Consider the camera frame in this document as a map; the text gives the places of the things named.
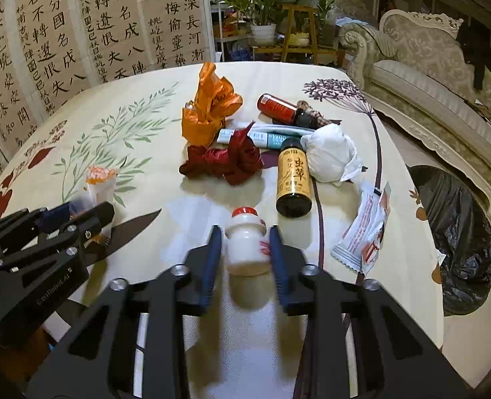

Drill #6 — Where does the dark bottle yellow label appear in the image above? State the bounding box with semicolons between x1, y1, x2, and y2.
276;136;312;217

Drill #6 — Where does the orange white small packet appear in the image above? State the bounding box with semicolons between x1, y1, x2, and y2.
85;165;118;242

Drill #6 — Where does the white metal shelf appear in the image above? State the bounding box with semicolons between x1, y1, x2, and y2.
212;4;254;65

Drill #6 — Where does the dark bottle red label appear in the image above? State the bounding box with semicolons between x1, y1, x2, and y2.
257;93;318;129

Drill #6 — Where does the small white bottle red cap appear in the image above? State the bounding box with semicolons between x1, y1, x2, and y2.
224;207;271;277

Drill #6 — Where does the wooden stool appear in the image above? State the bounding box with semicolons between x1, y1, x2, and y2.
281;3;318;63

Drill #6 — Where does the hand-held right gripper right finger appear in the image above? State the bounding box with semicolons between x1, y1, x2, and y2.
268;225;468;399

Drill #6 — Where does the white tissue ball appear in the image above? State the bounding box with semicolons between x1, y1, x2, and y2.
300;124;368;186

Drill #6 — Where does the potted plant white pot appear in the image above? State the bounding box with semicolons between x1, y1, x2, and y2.
208;0;308;47

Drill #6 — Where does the brown twine bundle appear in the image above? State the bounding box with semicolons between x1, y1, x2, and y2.
295;100;341;127

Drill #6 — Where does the cream ornate armchair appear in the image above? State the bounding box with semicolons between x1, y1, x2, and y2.
339;0;383;88

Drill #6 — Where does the cream ornate sofa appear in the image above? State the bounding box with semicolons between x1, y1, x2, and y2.
366;8;491;217

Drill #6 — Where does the orange plastic bag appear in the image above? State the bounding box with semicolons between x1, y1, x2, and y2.
182;62;243;148

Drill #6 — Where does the white teal toothpaste tube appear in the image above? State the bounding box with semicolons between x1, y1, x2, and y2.
217;128;302;149

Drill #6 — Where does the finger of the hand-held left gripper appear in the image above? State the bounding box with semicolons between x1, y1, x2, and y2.
0;204;71;251
0;201;115;272

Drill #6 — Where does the black garment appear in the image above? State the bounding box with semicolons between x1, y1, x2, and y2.
455;21;491;90

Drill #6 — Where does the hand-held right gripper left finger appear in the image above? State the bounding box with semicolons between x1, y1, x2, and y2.
25;224;225;399

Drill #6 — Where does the black trash bag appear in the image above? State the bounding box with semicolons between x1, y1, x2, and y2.
409;165;491;317

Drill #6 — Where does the white red snack wrapper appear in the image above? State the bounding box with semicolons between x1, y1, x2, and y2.
331;182;392;276

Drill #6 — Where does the calligraphy folding screen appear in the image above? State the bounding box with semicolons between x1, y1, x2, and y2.
0;0;217;200

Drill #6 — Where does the floral cream tablecloth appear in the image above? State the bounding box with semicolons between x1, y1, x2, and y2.
0;62;445;399

